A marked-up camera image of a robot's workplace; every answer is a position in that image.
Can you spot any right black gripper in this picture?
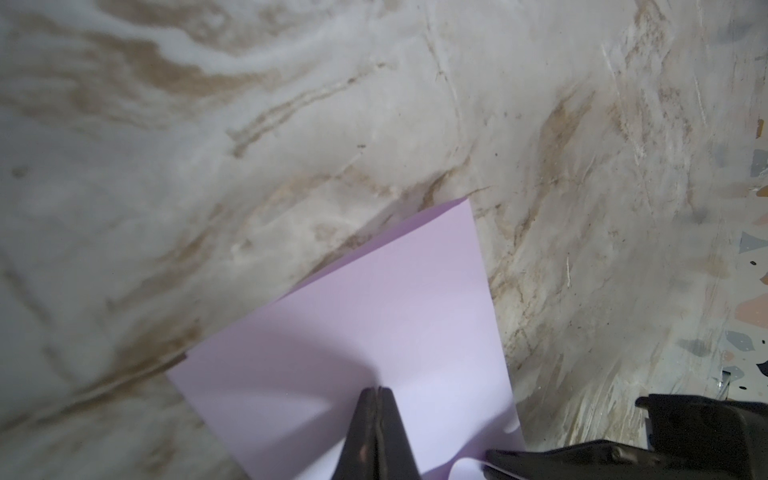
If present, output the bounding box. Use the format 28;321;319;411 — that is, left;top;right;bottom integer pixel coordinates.
482;394;767;480

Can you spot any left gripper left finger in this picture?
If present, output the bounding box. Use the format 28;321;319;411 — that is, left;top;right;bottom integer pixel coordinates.
331;388;378;480

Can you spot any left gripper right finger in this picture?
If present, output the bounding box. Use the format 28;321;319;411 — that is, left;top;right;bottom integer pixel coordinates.
376;387;421;480

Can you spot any lilac square paper sheet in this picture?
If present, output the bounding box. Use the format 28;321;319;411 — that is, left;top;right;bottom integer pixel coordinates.
168;199;524;479

